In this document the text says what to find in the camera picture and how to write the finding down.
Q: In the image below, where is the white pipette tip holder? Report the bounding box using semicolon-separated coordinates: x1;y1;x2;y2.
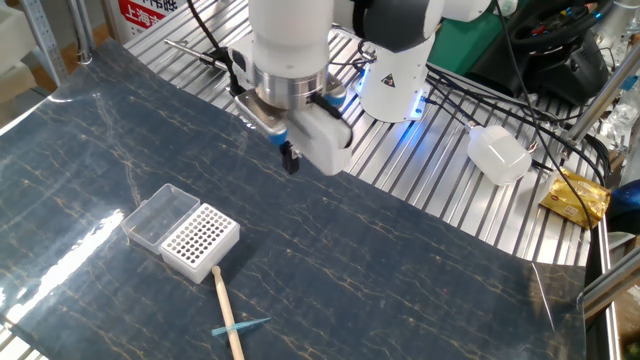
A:
159;203;241;285

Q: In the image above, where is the silver metal rod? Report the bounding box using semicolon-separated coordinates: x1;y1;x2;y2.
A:
163;38;229;70

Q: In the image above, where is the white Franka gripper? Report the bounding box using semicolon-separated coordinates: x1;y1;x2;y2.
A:
227;46;354;177

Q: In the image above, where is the blue pipette tip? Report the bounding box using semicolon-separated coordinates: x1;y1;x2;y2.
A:
210;316;273;337

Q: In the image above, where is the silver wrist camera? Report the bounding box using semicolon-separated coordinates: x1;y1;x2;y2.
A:
233;91;290;147

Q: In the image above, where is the aluminium frame post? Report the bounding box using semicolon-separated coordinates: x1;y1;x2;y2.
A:
564;49;640;146
577;259;640;321

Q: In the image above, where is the dark blue round object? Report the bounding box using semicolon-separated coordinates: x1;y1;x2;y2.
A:
607;178;640;236

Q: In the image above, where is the dark marble pattern mat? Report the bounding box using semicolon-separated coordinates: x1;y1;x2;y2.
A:
0;38;587;360

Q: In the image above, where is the wooden stick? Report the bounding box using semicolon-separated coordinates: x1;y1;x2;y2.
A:
211;265;246;360

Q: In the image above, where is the crumpled clear plastic bag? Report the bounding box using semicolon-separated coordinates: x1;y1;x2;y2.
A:
597;87;640;151

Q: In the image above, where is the black cable bundle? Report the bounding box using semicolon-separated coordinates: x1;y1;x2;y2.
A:
424;62;609;189

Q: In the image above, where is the black racing wheel controller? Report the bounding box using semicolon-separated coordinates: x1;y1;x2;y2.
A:
469;0;614;107

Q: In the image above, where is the perforated metal shelf upright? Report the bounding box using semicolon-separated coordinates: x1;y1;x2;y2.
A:
19;0;69;87

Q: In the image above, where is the gold foil packet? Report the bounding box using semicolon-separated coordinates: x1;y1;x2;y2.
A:
538;168;612;230

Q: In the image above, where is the clear plastic container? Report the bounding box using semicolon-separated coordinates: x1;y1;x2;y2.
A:
120;183;201;255

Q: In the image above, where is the green board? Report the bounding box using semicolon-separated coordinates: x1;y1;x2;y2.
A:
428;19;505;77

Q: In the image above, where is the red white sign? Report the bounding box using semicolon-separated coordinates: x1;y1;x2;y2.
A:
117;0;187;44

